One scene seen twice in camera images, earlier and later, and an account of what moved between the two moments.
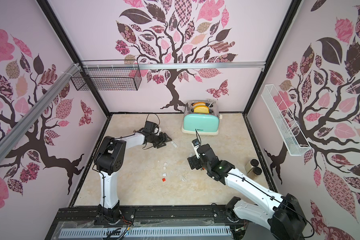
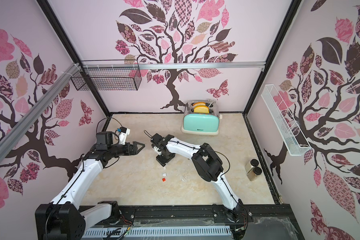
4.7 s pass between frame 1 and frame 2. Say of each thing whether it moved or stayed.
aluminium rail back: stayed
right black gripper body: moved
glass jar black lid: stayed
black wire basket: stayed
